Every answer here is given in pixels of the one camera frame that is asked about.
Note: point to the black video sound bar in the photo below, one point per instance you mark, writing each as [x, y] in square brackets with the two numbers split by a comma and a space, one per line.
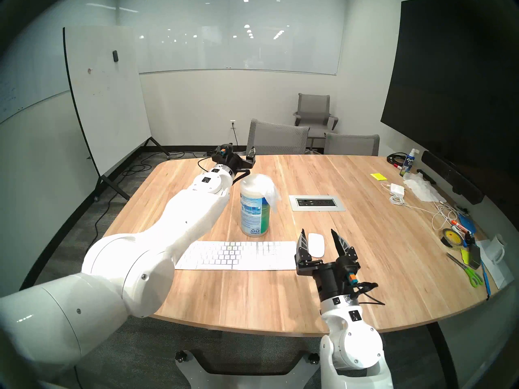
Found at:
[450, 175]

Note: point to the white mug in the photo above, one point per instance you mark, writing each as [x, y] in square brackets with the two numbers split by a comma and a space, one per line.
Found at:
[494, 248]

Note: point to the black felt eraser block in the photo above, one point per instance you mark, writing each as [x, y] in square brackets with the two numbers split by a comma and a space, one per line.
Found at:
[474, 256]

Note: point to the crumpled white tissue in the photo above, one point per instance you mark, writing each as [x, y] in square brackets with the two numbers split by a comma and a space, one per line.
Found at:
[422, 188]

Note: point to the white disinfecting wipe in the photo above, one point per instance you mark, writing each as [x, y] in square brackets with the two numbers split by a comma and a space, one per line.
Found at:
[272, 195]

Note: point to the disinfecting wipes canister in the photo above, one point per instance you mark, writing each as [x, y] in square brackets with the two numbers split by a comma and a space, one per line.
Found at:
[253, 218]

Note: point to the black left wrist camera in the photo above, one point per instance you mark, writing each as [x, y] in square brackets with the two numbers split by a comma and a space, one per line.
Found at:
[225, 150]

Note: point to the grey table power outlet box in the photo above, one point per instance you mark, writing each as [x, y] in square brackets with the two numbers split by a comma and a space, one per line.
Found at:
[316, 203]

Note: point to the white computer mouse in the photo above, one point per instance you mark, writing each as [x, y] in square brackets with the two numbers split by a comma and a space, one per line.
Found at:
[318, 245]

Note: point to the grey office chair with armrests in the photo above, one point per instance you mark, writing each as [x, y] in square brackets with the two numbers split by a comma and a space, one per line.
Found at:
[314, 107]

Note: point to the mobile whiteboard on stand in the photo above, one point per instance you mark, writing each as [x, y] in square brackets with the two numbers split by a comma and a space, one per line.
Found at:
[105, 100]

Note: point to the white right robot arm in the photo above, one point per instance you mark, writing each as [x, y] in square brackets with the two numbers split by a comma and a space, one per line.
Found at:
[357, 343]

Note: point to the large black wall screen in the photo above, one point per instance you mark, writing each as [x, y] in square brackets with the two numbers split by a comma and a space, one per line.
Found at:
[446, 88]

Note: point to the grey mesh office chair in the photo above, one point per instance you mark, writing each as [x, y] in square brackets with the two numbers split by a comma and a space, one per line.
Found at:
[350, 146]
[275, 137]

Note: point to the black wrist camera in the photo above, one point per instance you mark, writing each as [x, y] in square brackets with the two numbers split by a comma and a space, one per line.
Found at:
[225, 150]
[350, 268]

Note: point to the black table leg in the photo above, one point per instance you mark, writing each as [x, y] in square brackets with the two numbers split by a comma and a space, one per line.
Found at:
[442, 351]

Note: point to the white keyboard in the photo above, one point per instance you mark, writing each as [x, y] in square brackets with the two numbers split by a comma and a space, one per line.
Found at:
[243, 256]

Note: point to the black yellow tape roll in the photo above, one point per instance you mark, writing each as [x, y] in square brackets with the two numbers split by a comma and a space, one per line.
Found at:
[452, 238]

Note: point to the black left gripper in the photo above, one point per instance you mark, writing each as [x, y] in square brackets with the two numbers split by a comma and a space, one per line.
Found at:
[235, 163]

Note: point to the blue pen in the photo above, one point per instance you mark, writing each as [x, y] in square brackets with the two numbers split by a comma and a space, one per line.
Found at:
[485, 278]

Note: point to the white marker with red cap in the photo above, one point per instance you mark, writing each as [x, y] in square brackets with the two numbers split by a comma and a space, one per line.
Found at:
[460, 226]

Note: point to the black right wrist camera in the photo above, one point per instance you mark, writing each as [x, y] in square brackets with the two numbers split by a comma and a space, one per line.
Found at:
[350, 268]

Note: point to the whiteboard cleaner spray bottle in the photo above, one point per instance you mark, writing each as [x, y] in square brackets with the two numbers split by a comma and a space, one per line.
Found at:
[408, 165]

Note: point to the large glass wall board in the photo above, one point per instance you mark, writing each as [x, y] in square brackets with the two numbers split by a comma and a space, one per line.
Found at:
[243, 48]

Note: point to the yellow sticky note pad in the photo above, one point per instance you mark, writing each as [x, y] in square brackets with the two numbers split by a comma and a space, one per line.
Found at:
[378, 176]

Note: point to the blue packet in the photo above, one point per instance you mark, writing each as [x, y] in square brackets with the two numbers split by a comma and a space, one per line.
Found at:
[467, 225]

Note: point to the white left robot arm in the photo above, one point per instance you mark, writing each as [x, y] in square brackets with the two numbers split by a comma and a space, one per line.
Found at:
[121, 270]

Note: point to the white paper sheet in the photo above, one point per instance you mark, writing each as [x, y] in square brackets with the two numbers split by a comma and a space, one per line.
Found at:
[498, 274]

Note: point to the white power adapter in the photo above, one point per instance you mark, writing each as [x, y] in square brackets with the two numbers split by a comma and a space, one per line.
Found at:
[397, 189]

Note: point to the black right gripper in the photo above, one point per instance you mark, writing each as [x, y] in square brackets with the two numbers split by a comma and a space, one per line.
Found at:
[330, 283]

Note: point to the side wall whiteboard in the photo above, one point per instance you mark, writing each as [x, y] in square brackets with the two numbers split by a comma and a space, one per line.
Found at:
[20, 84]

